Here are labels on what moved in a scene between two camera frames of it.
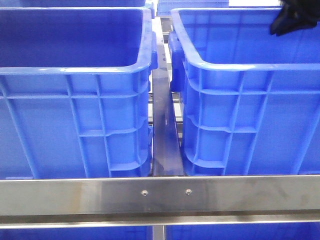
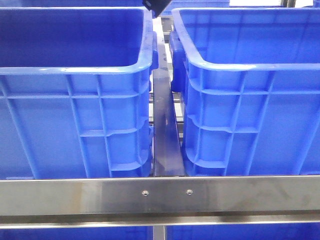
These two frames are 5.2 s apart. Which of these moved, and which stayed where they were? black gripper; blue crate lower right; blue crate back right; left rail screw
Moved: black gripper
Stayed: blue crate back right; blue crate lower right; left rail screw
